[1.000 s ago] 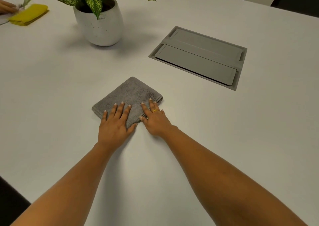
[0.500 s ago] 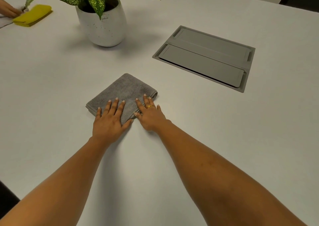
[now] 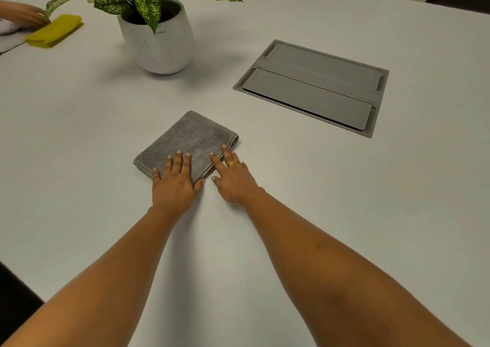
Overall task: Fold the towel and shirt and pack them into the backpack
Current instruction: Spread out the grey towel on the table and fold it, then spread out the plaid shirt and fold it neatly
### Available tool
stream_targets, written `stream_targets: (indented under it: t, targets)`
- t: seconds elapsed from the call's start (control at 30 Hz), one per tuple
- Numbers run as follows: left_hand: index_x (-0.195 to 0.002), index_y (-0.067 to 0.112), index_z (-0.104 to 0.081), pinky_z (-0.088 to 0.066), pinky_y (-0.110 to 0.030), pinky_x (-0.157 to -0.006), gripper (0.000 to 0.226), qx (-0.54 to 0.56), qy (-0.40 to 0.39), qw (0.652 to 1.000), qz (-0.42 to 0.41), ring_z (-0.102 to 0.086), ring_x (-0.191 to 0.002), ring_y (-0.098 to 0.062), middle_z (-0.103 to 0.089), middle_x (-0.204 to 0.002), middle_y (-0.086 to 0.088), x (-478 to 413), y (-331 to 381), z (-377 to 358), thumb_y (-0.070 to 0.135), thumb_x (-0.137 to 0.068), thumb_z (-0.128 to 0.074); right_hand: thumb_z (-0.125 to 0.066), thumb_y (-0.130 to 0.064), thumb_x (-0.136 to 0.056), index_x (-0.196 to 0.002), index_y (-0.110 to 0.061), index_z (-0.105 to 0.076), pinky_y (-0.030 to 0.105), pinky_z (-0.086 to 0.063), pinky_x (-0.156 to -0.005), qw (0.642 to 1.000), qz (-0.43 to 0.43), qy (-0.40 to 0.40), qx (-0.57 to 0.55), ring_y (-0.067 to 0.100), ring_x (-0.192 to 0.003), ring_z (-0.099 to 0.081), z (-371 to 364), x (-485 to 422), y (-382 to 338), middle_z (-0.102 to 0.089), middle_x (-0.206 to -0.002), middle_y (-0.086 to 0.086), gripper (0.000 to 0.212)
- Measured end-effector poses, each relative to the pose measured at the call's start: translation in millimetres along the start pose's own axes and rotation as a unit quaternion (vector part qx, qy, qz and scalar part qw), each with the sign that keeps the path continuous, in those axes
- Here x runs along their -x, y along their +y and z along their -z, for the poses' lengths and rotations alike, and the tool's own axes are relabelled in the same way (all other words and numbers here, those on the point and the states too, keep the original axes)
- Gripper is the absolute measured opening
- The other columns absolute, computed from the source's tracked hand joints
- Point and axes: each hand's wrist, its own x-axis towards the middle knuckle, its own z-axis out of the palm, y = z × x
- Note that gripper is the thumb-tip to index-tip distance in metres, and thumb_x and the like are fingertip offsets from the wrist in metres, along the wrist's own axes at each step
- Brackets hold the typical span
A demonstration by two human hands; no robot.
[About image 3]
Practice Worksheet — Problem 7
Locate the small variegated table plant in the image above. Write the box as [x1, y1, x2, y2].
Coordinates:
[44, 0, 244, 36]

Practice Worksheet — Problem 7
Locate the yellow folded cloth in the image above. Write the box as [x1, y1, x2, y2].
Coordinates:
[24, 13, 84, 49]

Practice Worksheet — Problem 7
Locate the grey table cable box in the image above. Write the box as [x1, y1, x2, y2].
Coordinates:
[232, 39, 390, 140]

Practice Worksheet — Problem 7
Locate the person's left hand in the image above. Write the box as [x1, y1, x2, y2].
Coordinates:
[151, 150, 207, 216]

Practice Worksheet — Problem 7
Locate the person's left forearm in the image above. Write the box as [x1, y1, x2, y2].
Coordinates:
[0, 205, 181, 347]

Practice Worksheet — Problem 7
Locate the person's right hand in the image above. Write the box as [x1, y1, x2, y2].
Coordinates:
[209, 144, 265, 207]

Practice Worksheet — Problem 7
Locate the grey towel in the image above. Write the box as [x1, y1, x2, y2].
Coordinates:
[133, 110, 241, 185]

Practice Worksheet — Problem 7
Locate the person's right forearm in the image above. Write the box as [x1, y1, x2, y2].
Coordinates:
[239, 187, 474, 347]

